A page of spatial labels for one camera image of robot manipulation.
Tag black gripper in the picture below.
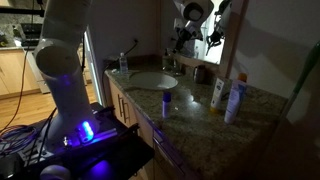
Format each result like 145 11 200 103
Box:
173 18 202 53

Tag chrome faucet with lever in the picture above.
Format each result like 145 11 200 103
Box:
172 59 182 76

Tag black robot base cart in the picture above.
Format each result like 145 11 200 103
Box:
0 102 154 180

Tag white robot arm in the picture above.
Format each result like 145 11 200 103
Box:
34 0 100 152

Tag metal toothbrush holder cup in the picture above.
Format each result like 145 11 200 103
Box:
193 65 206 84

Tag green soap dispenser bottle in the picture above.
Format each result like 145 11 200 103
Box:
162 48 170 71

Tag white oval sink basin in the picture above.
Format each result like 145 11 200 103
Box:
129 72 178 90

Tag white bottle purple cap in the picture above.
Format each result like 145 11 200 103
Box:
162 92 171 118

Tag clear plastic water bottle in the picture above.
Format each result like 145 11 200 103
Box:
119 52 128 74

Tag white tube yellow cap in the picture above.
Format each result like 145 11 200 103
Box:
210 78 224 113

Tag white bottle orange cap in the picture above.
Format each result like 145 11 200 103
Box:
224 73 247 124

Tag wooden vanity cabinet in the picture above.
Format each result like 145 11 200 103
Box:
109 79 199 180

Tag wood framed wall mirror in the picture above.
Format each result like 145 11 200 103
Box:
169 0 248 76

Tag black power cable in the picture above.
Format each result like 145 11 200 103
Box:
101 38 140 78

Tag green broom handle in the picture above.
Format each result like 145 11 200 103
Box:
288 41 320 106

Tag bundle of floor cables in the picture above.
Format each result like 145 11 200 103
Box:
0 124 40 157

